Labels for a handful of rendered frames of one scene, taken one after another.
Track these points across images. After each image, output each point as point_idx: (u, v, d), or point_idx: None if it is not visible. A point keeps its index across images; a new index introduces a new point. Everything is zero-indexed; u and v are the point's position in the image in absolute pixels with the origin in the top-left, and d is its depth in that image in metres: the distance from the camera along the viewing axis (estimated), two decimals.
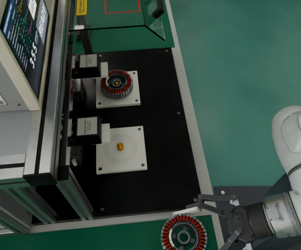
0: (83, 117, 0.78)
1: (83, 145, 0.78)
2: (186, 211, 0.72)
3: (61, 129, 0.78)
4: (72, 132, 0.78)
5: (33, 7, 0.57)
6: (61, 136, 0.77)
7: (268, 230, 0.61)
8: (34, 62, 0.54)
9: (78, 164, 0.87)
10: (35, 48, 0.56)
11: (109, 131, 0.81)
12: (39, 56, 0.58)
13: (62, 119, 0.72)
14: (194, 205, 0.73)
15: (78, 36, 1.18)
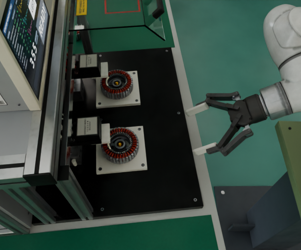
0: (83, 117, 0.78)
1: (83, 145, 0.78)
2: None
3: (61, 129, 0.78)
4: (72, 132, 0.78)
5: (33, 7, 0.57)
6: (61, 136, 0.77)
7: None
8: (34, 62, 0.54)
9: (78, 164, 0.87)
10: (35, 48, 0.56)
11: (109, 131, 0.81)
12: (39, 56, 0.58)
13: (62, 119, 0.72)
14: (216, 150, 0.79)
15: (78, 36, 1.18)
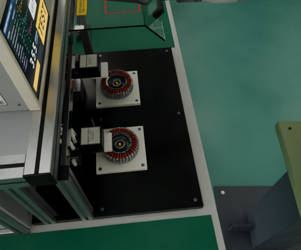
0: (86, 127, 0.82)
1: (86, 153, 0.82)
2: None
3: None
4: (76, 141, 0.82)
5: (33, 7, 0.57)
6: None
7: None
8: (34, 62, 0.54)
9: (78, 164, 0.87)
10: (35, 48, 0.56)
11: (111, 140, 0.85)
12: (39, 56, 0.58)
13: None
14: None
15: (78, 36, 1.18)
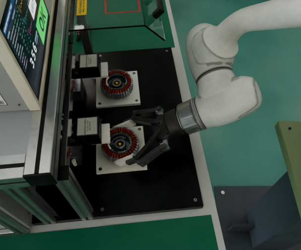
0: (83, 117, 0.78)
1: (83, 145, 0.78)
2: None
3: (61, 129, 0.78)
4: (72, 132, 0.78)
5: (33, 7, 0.57)
6: (61, 136, 0.77)
7: None
8: (34, 62, 0.54)
9: (78, 164, 0.87)
10: (35, 48, 0.56)
11: (109, 131, 0.81)
12: (39, 56, 0.58)
13: (62, 119, 0.72)
14: (135, 161, 0.82)
15: (78, 36, 1.18)
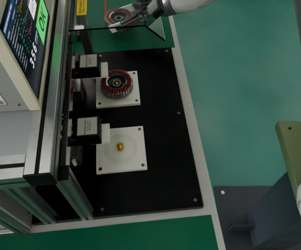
0: (83, 117, 0.78)
1: (83, 145, 0.78)
2: (119, 30, 1.15)
3: (61, 129, 0.78)
4: (72, 132, 0.78)
5: (33, 7, 0.57)
6: (61, 136, 0.77)
7: None
8: (34, 62, 0.54)
9: (78, 164, 0.87)
10: (35, 48, 0.56)
11: (109, 131, 0.81)
12: (39, 56, 0.58)
13: (62, 119, 0.72)
14: (121, 29, 1.12)
15: (78, 36, 1.18)
